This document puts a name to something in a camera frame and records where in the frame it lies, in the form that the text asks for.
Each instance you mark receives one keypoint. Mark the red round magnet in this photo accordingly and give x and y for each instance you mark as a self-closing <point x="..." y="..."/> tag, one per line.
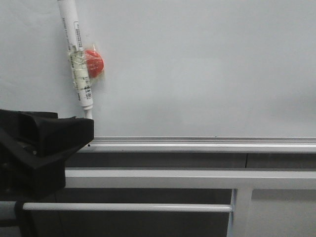
<point x="95" y="63"/>

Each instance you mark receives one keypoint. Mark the white round crossbar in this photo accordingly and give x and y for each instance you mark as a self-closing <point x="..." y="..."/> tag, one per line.
<point x="168" y="207"/>

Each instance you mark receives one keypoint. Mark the white metal stand frame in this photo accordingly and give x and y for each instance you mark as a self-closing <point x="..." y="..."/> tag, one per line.
<point x="241" y="182"/>

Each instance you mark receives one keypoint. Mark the white whiteboard marker pen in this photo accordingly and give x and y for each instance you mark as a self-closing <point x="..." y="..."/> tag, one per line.
<point x="76" y="55"/>

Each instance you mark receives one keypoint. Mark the large white whiteboard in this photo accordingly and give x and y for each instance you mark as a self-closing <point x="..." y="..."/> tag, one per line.
<point x="203" y="68"/>

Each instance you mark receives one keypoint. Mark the aluminium whiteboard tray rail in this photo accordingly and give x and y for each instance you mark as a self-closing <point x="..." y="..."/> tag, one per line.
<point x="201" y="145"/>

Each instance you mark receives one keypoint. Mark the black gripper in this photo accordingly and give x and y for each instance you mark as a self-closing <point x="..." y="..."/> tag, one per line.
<point x="33" y="150"/>

